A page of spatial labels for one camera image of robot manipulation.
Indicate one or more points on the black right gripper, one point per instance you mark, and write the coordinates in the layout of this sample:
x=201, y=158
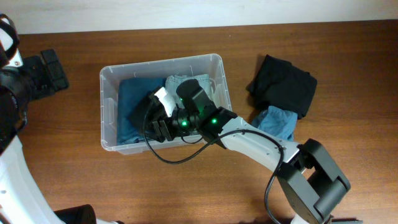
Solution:
x=160, y=116

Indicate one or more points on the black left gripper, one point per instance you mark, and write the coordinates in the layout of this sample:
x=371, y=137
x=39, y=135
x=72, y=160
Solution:
x=43, y=73

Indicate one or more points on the dark green garment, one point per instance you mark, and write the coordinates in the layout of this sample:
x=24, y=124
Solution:
x=143, y=112

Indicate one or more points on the dark blue jeans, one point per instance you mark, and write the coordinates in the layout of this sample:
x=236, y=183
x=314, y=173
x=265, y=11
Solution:
x=131, y=92

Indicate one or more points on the light grey jeans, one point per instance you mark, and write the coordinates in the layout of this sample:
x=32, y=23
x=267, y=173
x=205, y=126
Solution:
x=172, y=82

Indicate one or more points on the clear plastic storage bin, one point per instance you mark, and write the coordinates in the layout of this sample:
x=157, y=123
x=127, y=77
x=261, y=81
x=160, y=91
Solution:
x=110, y=77

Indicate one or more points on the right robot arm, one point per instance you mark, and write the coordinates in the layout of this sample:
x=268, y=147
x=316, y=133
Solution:
x=311, y=180

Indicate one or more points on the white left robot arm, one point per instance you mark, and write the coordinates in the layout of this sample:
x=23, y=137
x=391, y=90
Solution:
x=24, y=80

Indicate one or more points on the light blue crumpled cloth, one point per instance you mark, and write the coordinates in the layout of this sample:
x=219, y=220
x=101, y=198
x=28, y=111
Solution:
x=277, y=122

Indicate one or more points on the black folded garment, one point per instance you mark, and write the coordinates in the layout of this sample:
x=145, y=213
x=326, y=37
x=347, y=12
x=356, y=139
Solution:
x=281, y=84

